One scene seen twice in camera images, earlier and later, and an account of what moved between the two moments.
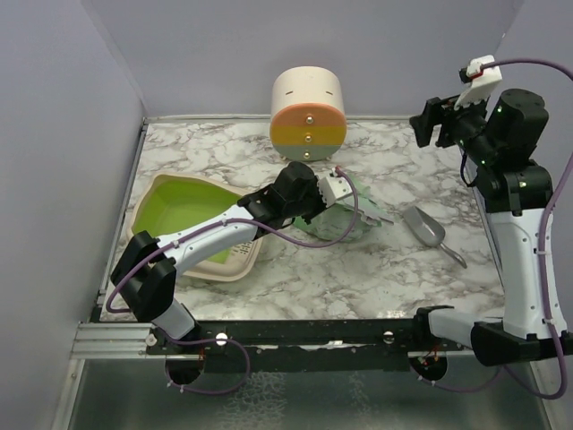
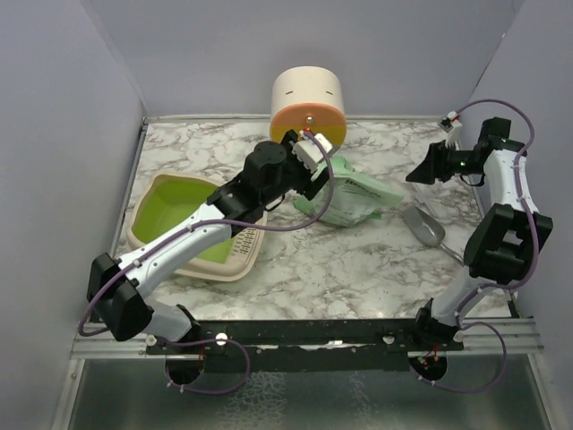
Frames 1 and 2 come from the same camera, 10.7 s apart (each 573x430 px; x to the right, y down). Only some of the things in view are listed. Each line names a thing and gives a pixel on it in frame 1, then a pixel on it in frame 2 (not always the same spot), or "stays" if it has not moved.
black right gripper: [448, 115] → [434, 166]
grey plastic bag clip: [370, 212] → [424, 193]
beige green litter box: [166, 204] stays
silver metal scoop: [430, 229] stays
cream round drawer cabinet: [308, 121] stays
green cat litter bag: [334, 222] → [356, 198]
